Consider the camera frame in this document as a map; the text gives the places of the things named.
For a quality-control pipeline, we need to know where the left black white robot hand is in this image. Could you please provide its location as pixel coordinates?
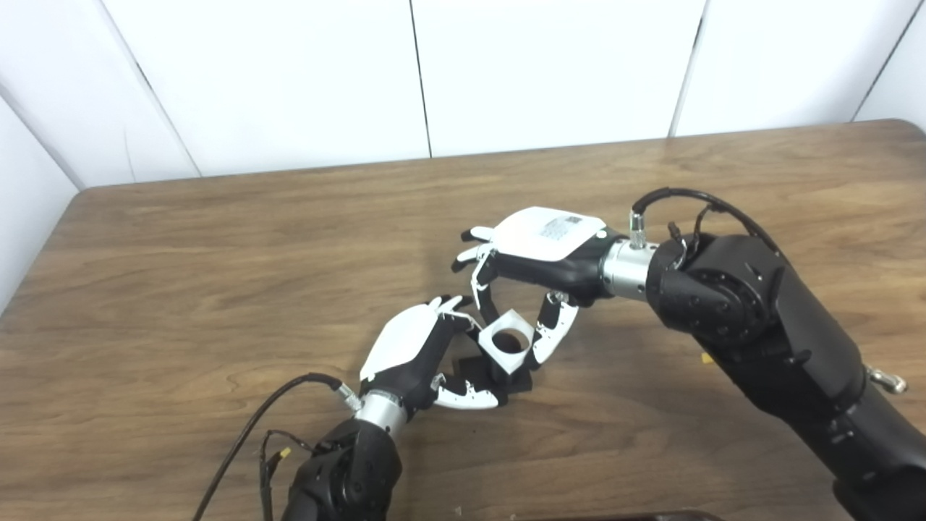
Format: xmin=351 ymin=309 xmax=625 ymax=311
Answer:
xmin=358 ymin=294 xmax=511 ymax=417

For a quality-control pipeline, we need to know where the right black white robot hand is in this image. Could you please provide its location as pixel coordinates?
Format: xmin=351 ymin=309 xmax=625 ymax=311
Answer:
xmin=451 ymin=206 xmax=623 ymax=371

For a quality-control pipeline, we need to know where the black peg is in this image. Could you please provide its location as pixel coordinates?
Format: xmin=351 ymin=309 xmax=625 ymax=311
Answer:
xmin=452 ymin=355 xmax=533 ymax=397

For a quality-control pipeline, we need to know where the white square piece with hole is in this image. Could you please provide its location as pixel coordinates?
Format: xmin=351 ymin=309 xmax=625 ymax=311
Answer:
xmin=477 ymin=309 xmax=536 ymax=376

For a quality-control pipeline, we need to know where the thin black right arm wire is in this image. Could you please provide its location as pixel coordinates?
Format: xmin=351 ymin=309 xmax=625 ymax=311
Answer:
xmin=667 ymin=205 xmax=717 ymax=250

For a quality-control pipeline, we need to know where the thick black right wrist cable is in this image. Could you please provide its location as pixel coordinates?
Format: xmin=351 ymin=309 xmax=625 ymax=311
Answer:
xmin=631 ymin=187 xmax=786 ymax=254

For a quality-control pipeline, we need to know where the thick black wrist cable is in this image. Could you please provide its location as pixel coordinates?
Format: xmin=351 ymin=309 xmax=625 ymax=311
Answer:
xmin=631 ymin=187 xmax=786 ymax=254
xmin=192 ymin=373 xmax=361 ymax=521

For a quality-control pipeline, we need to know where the thick black left wrist cable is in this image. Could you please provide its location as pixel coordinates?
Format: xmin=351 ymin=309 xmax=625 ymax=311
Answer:
xmin=192 ymin=373 xmax=361 ymax=521

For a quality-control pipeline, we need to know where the thin wire with yellow connector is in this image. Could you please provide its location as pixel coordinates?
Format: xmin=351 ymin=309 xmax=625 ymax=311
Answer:
xmin=259 ymin=429 xmax=315 ymax=521

